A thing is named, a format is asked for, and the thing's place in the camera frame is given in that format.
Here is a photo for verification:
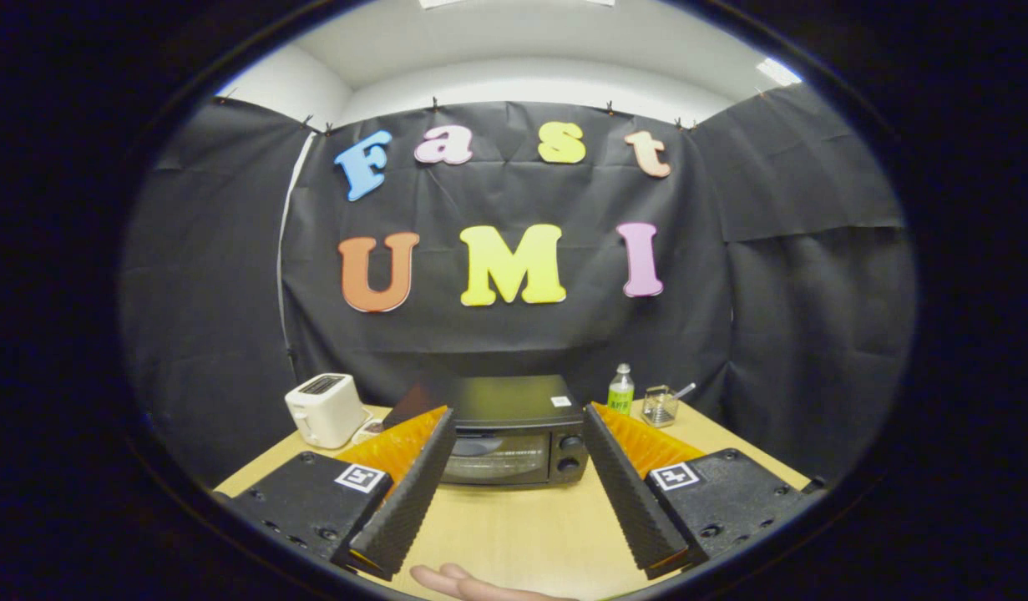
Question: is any white pop-up toaster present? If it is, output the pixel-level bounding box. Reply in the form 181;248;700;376
285;373;368;450

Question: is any small ceiling light panel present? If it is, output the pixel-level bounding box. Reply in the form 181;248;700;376
756;57;803;87

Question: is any clear bottle with green label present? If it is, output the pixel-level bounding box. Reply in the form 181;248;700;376
607;363;636;417

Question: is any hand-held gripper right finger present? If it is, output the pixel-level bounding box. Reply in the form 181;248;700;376
580;403;828;581

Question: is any black toaster oven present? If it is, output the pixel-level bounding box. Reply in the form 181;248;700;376
382;374;590;487

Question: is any long ceiling light panel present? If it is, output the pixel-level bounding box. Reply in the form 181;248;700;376
419;0;616;9

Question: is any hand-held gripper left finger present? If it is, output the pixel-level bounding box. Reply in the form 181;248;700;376
211;406;458;583

